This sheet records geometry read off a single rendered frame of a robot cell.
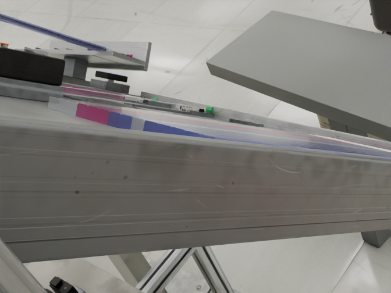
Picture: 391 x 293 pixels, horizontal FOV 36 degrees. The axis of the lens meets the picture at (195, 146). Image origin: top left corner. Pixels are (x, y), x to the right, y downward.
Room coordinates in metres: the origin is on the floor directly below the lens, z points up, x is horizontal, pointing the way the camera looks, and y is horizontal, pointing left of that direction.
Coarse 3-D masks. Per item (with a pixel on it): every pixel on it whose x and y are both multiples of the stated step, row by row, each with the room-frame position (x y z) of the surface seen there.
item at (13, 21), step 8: (0, 16) 1.08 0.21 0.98; (8, 16) 1.09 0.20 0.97; (16, 24) 1.09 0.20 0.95; (24, 24) 1.10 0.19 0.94; (32, 24) 1.11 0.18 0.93; (40, 32) 1.11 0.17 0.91; (48, 32) 1.12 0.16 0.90; (56, 32) 1.13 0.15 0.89; (64, 40) 1.15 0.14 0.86; (72, 40) 1.15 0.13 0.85; (80, 40) 1.16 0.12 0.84; (88, 48) 1.18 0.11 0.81; (96, 48) 1.17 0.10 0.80; (104, 48) 1.19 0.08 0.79
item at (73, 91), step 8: (72, 88) 0.76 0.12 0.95; (80, 88) 0.78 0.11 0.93; (80, 96) 0.77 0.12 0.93; (88, 96) 0.77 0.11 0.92; (96, 96) 0.78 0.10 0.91; (104, 96) 0.79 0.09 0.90; (112, 96) 0.79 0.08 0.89; (120, 96) 0.80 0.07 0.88; (128, 96) 0.81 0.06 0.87; (136, 104) 0.81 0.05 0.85; (144, 104) 0.82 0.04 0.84; (152, 104) 0.82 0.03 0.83; (160, 104) 0.83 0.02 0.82; (168, 104) 0.84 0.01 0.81; (176, 104) 0.85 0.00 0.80; (208, 112) 0.88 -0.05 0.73
